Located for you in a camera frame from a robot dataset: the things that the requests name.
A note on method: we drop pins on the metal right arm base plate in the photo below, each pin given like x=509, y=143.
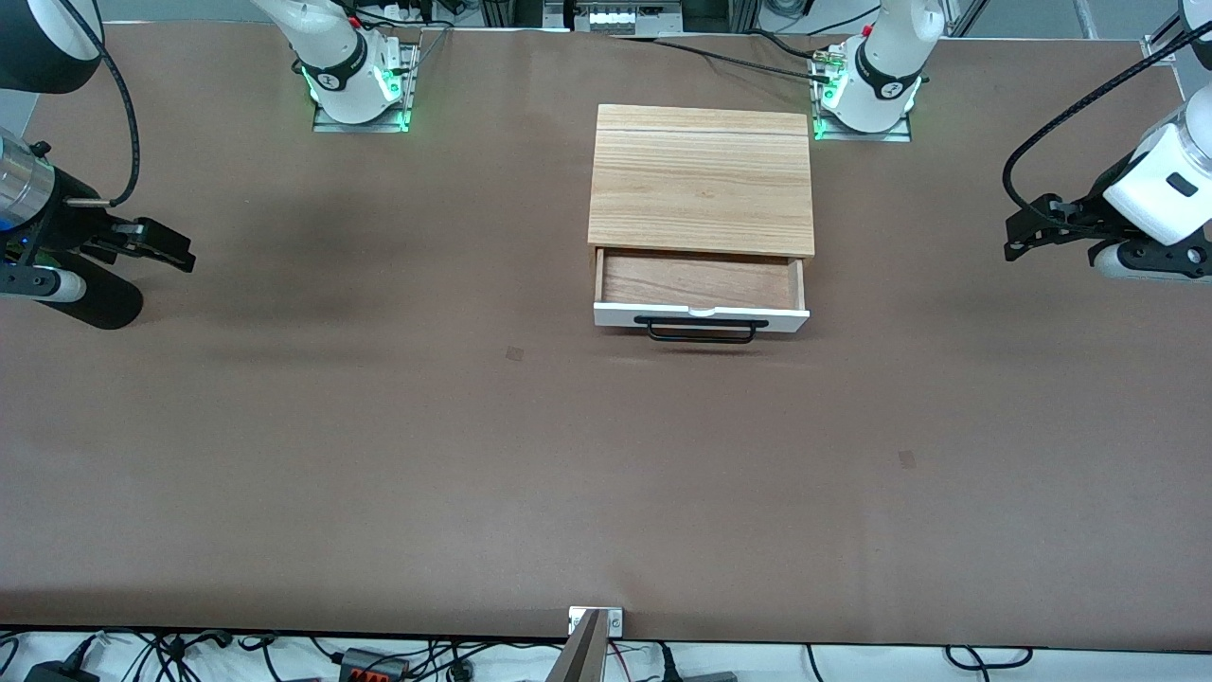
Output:
x=365, y=125

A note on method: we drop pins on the light wooden drawer cabinet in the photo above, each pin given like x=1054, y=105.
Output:
x=701, y=180

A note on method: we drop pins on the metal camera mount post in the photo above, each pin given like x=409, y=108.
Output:
x=589, y=644

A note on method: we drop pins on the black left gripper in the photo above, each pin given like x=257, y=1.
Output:
x=1082, y=219

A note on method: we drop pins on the grey power brick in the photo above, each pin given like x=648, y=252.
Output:
x=710, y=676

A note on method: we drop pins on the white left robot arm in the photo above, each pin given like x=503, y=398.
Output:
x=881, y=80

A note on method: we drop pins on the white power strip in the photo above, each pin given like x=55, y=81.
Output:
x=611, y=17

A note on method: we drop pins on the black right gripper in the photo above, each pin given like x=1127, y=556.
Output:
x=64, y=221

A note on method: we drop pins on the black power brick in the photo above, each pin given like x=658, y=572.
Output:
x=57, y=673

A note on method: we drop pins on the metal table corner bracket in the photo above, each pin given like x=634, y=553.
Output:
x=1159, y=47

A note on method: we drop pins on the black orange power adapter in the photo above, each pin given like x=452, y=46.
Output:
x=374, y=666

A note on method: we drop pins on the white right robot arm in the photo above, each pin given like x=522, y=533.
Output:
x=346, y=66

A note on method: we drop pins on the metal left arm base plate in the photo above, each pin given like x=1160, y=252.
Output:
x=900, y=135

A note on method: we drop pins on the white-fronted wooden drawer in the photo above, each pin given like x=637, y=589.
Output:
x=696, y=284

